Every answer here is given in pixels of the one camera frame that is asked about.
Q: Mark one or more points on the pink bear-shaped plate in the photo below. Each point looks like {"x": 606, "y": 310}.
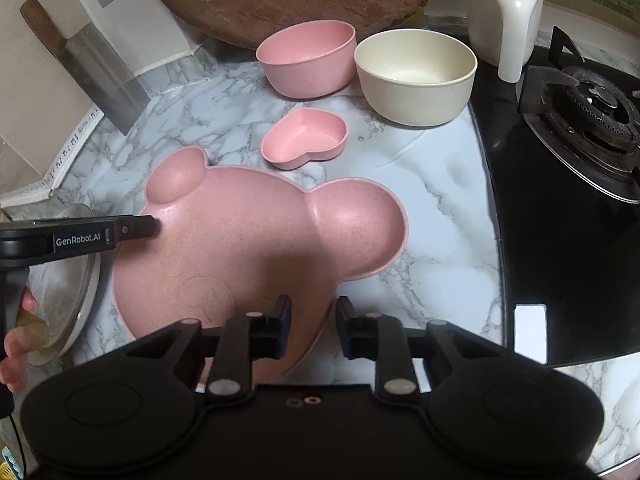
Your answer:
{"x": 240, "y": 240}

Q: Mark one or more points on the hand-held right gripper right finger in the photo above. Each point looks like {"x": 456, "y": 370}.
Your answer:
{"x": 350, "y": 327}

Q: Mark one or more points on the cream bowl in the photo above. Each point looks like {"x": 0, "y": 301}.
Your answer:
{"x": 415, "y": 85}

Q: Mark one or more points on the person's left hand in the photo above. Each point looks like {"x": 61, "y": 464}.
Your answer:
{"x": 15, "y": 360}

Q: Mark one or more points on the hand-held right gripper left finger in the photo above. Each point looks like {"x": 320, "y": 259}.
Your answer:
{"x": 272, "y": 325}

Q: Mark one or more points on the pink heart-shaped dish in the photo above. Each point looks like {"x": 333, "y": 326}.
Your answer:
{"x": 302, "y": 142}

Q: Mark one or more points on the pink bowl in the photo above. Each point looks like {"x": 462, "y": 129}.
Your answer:
{"x": 307, "y": 60}

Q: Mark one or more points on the white electric kettle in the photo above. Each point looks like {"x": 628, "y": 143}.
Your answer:
{"x": 495, "y": 15}

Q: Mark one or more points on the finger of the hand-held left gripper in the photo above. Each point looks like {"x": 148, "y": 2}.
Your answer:
{"x": 137, "y": 227}

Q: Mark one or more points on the black glass cooktop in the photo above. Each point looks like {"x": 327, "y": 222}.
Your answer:
{"x": 560, "y": 250}

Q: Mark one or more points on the gas stove burner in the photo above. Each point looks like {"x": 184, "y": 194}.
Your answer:
{"x": 590, "y": 115}

